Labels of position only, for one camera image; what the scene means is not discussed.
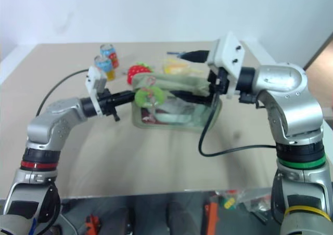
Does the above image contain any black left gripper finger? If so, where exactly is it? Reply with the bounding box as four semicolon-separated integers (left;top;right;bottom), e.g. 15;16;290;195
115;96;136;107
114;90;136;99

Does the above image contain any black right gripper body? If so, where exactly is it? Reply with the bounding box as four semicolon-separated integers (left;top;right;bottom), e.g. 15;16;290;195
207;66;230;97

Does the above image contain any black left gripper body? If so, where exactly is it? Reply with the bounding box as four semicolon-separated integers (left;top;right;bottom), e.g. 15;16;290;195
98;88;121;122

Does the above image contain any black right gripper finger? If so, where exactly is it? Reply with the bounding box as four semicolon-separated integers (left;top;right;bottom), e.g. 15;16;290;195
179;50;210;63
170;89;217;104

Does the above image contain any green plush keychain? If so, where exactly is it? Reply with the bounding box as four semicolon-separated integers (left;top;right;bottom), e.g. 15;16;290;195
134;86;165;108

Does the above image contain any green zip pouch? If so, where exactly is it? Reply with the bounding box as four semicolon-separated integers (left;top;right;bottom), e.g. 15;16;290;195
131;73;224;135

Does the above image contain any red strawberry plush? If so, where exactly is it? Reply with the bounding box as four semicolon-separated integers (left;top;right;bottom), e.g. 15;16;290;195
126;61;155;85

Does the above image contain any small blue yellow can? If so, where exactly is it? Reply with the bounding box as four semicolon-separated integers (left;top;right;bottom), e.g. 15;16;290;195
94;55;116;82

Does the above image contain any small blue red can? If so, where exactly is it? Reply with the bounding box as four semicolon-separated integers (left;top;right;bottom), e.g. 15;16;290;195
99;44;120;69

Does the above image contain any orange black tool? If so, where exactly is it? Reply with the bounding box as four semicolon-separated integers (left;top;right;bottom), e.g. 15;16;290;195
203;195;220;235
85;213;101;235

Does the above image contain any clear bag of small parts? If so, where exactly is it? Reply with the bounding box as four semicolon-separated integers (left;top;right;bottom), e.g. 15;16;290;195
215;189;273;223

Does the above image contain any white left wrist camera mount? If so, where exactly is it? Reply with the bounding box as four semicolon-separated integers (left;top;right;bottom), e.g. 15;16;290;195
85;66;108;116

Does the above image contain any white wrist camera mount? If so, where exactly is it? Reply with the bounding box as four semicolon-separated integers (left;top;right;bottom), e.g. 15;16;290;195
206;31;247;100
85;66;108;116

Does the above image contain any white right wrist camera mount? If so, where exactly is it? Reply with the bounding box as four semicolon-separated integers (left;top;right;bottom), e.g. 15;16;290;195
206;31;247;100

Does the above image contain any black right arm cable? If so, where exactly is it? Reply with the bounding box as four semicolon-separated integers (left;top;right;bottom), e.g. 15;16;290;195
198;88;278;157

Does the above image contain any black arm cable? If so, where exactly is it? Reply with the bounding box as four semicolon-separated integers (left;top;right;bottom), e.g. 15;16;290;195
35;69;89;119
198;88;278;157

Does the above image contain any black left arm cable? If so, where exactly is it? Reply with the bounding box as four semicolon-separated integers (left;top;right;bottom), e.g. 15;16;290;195
35;69;89;119

